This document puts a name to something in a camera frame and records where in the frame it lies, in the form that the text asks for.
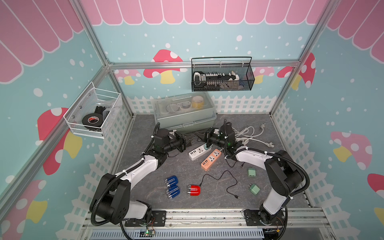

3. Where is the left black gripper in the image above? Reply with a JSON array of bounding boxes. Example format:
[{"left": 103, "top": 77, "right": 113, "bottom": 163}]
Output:
[{"left": 163, "top": 131, "right": 194, "bottom": 153}]

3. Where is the blue shaver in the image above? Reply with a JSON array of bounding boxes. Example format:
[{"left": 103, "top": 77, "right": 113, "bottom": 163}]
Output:
[
  {"left": 167, "top": 185, "right": 180, "bottom": 199},
  {"left": 165, "top": 176, "right": 179, "bottom": 188}
]

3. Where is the green charger adapter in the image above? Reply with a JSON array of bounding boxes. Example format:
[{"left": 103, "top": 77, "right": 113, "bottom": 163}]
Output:
[
  {"left": 249, "top": 184, "right": 260, "bottom": 195},
  {"left": 248, "top": 168, "right": 257, "bottom": 178}
]

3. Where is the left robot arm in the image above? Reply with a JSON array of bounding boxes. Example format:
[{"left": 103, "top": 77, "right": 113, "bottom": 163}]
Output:
[{"left": 90, "top": 123, "right": 192, "bottom": 226}]

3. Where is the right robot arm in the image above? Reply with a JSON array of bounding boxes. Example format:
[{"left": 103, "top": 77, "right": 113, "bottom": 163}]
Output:
[{"left": 199, "top": 121, "right": 310, "bottom": 226}]

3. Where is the red electric shaver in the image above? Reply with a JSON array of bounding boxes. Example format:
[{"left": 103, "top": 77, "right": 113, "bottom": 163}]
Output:
[{"left": 187, "top": 185, "right": 201, "bottom": 196}]

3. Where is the white power strip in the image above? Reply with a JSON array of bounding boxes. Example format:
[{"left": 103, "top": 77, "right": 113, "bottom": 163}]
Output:
[{"left": 189, "top": 144, "right": 212, "bottom": 161}]

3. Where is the orange power strip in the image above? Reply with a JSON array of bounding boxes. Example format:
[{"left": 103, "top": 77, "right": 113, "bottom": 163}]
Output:
[{"left": 201, "top": 149, "right": 222, "bottom": 171}]

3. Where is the green plastic storage box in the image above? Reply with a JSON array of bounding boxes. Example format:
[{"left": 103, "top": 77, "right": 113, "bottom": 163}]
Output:
[{"left": 152, "top": 92, "right": 217, "bottom": 134}]

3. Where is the yellow tape roll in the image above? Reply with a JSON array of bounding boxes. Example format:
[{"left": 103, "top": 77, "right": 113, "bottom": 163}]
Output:
[{"left": 192, "top": 96, "right": 205, "bottom": 109}]

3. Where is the black power strip in basket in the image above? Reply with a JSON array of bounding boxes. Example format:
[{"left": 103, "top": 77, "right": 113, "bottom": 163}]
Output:
[{"left": 193, "top": 71, "right": 240, "bottom": 88}]

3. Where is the black tape roll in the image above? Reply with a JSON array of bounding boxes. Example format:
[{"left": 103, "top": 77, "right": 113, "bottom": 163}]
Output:
[{"left": 82, "top": 113, "right": 104, "bottom": 131}]

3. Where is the white coiled power cable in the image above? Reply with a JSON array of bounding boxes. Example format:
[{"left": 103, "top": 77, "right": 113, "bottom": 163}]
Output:
[{"left": 232, "top": 123, "right": 274, "bottom": 148}]

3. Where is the black cable with plug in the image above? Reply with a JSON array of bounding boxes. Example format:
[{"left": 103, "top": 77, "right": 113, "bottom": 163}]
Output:
[{"left": 197, "top": 157, "right": 248, "bottom": 200}]

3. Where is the black wire mesh basket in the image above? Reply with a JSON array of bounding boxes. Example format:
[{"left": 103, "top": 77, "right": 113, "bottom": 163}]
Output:
[{"left": 191, "top": 57, "right": 255, "bottom": 92}]

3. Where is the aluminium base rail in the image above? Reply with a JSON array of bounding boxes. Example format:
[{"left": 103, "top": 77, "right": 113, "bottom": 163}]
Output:
[{"left": 78, "top": 208, "right": 336, "bottom": 240}]

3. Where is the clear acrylic wall bin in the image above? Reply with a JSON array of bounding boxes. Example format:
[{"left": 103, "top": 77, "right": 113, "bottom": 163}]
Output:
[{"left": 64, "top": 83, "right": 123, "bottom": 139}]

